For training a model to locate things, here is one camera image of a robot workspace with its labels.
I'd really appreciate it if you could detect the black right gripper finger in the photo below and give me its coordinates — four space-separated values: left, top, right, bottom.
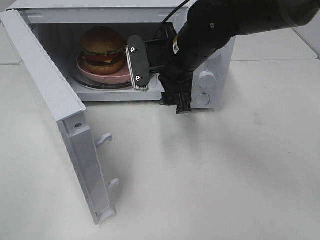
159 74 193 114

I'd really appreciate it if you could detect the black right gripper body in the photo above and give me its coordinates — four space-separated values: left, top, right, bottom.
144 22 194 80

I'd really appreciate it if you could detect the pink round plate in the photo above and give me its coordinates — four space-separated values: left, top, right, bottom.
76 54 131 85

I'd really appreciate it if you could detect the burger with lettuce and tomato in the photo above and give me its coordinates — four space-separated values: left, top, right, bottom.
81 26 127 75

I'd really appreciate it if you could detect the white microwave door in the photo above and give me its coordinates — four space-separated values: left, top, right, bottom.
0 10 119 225

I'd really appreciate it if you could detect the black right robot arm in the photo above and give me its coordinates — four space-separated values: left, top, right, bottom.
148 0 320 114

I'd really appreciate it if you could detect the lower white timer knob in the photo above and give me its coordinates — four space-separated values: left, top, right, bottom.
198 70 216 89

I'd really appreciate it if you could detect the glass microwave turntable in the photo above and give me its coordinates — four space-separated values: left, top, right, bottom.
69 72 132 90

